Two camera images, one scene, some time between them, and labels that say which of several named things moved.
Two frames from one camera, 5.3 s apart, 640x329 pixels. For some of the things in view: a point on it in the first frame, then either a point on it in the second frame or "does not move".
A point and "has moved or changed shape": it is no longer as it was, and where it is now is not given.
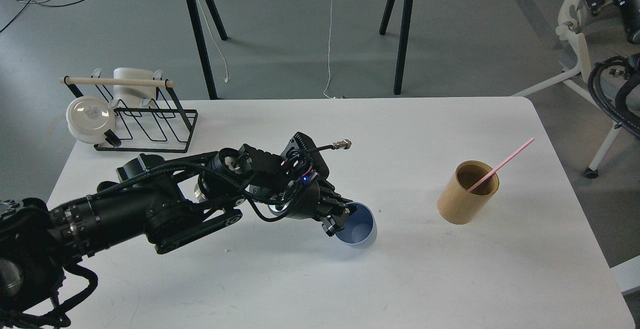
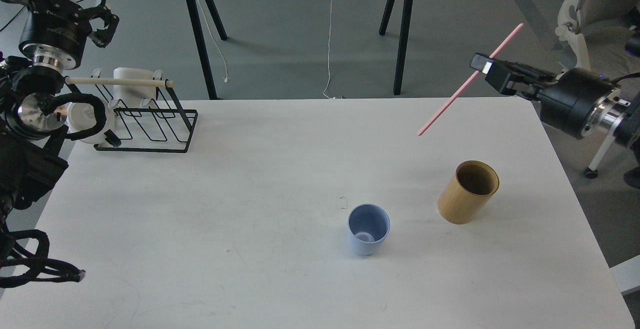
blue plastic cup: (361, 228) has moved or changed shape
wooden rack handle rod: (117, 81) does not move
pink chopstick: (500, 164) -> (463, 86)
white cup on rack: (144, 94) does not move
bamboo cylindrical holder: (457, 206) does not move
